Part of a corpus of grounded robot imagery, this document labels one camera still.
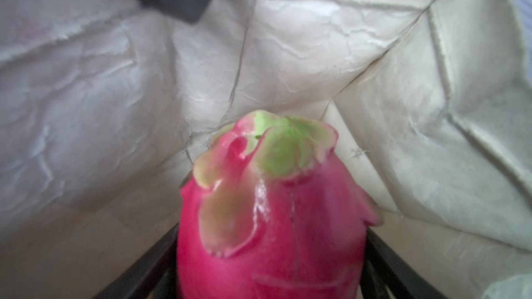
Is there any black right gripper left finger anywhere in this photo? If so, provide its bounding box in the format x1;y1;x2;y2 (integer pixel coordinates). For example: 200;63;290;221
94;225;180;299

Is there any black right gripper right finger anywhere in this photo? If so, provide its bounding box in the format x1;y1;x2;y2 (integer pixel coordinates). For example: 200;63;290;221
360;229;446;299

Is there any pink dragon fruit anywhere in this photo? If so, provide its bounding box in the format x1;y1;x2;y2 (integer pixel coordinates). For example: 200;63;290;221
177;110;382;298

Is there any cream canvas grocery bag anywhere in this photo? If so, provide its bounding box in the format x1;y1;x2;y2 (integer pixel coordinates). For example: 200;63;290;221
1;0;531;298

